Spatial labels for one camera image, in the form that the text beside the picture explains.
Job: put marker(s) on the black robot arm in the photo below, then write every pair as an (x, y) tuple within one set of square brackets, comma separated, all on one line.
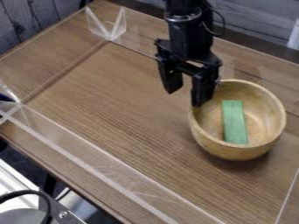
[(183, 7)]

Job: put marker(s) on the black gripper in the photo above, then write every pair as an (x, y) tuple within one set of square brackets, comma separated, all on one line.
[(186, 53)]

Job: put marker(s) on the clear acrylic front barrier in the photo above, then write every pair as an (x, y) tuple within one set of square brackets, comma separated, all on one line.
[(108, 182)]

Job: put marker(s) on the green rectangular block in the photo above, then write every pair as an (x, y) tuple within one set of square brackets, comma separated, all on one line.
[(234, 122)]

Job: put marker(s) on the white post at right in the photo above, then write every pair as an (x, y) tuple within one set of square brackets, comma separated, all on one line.
[(294, 37)]

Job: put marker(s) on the grey metal mount plate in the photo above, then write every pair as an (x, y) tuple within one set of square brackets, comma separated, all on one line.
[(34, 216)]

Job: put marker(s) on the brown wooden bowl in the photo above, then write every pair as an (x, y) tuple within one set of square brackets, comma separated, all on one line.
[(265, 117)]

